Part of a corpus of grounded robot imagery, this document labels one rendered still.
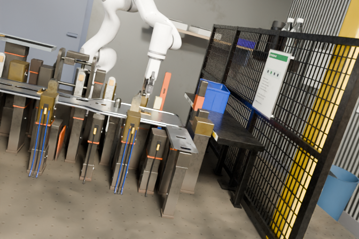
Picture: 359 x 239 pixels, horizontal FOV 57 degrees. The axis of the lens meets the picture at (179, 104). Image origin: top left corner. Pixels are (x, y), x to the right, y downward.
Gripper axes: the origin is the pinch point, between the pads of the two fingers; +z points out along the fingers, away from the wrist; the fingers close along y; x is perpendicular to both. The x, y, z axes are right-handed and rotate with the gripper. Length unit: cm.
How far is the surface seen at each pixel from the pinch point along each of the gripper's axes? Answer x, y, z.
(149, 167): 6.4, 22.5, 29.8
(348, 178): 223, -108, 65
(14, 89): -57, 6, 12
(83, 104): -27.8, 7.0, 11.9
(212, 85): 47, -53, -2
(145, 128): 3.1, 1.9, 19.3
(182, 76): 77, -304, 32
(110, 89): -17.5, -14.3, 7.3
